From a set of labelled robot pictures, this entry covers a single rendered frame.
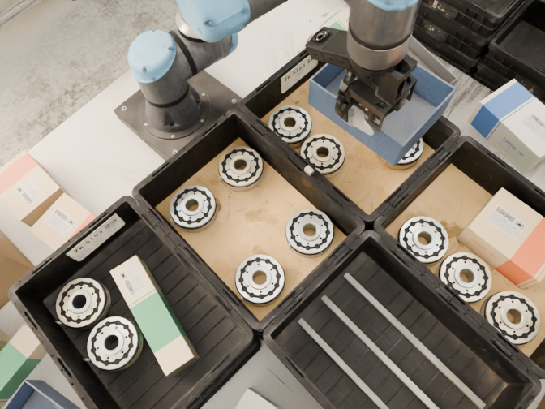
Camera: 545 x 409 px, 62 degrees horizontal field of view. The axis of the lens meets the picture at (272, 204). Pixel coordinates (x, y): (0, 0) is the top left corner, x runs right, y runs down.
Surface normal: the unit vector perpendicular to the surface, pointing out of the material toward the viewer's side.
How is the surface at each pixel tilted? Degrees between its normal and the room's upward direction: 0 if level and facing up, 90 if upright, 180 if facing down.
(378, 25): 95
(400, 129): 1
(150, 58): 8
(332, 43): 30
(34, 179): 0
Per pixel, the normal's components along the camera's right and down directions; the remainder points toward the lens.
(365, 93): -0.11, -0.31
